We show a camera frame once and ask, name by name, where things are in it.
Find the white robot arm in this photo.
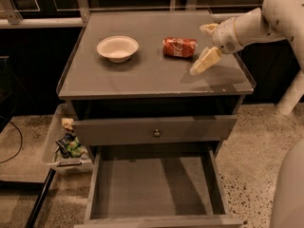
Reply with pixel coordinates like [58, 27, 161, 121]
[190, 0, 304, 228]

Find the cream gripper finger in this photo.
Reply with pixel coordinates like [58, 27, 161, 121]
[190, 47, 221, 76]
[199, 23, 219, 35]

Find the open grey middle drawer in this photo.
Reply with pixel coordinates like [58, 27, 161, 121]
[74, 142, 242, 228]

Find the black floor frame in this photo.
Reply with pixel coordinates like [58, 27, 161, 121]
[0, 169, 56, 228]

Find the red coke can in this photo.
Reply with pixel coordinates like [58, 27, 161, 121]
[162, 37, 198, 58]

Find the white paper bowl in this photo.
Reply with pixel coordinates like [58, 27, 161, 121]
[96, 36, 139, 63]

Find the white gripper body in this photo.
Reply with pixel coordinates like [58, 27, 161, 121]
[212, 17, 243, 54]

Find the metal railing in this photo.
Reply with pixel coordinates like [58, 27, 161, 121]
[1, 0, 264, 28]

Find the brass drawer knob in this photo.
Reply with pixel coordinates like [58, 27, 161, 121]
[153, 129, 161, 138]

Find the grey top drawer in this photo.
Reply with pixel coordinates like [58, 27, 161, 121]
[72, 115, 237, 146]

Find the green snack bag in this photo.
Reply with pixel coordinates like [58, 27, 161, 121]
[56, 133, 85, 159]

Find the grey drawer cabinet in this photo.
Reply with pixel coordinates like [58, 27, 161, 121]
[56, 10, 257, 157]

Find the tan snack packet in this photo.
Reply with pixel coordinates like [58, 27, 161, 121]
[62, 118, 73, 130]

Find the black floor cable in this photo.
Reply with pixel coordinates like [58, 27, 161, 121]
[0, 116, 24, 165]

